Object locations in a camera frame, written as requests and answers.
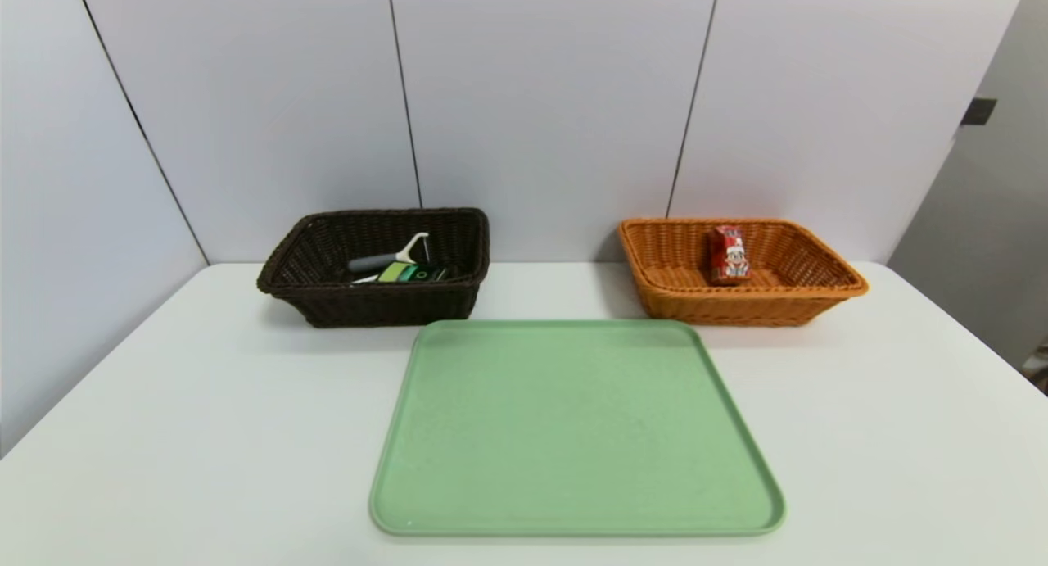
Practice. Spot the black pump bottle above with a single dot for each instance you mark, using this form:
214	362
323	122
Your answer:
419	273

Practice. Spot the white pen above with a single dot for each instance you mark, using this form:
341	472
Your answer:
363	279

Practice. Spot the red cartoon milk carton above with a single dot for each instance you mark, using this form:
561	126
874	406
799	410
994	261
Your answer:
729	256

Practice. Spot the dark brown wicker basket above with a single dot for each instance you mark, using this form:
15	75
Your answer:
368	304

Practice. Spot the orange wicker basket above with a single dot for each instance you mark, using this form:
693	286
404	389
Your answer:
737	308

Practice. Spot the light green plastic tray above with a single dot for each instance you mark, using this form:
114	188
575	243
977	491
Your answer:
573	435

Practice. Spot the dark square wall fixture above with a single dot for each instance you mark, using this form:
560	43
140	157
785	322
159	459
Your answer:
978	111

